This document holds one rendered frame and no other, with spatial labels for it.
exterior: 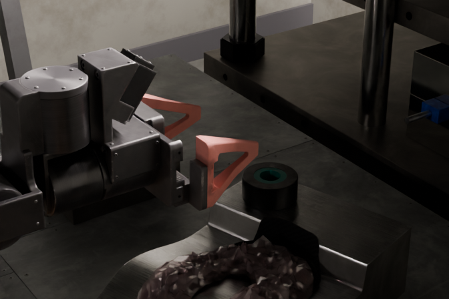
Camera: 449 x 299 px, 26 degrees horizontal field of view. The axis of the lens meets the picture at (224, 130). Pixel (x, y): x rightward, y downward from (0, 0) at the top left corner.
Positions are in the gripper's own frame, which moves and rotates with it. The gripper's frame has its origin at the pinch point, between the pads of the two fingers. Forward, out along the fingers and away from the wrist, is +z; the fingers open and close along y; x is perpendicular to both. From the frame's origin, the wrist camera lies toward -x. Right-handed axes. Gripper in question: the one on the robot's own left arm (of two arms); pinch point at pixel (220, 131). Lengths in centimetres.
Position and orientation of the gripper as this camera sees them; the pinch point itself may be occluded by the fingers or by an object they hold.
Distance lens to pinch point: 95.7
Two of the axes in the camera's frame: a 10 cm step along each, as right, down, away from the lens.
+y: -5.8, -3.7, 7.2
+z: 8.1, -2.5, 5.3
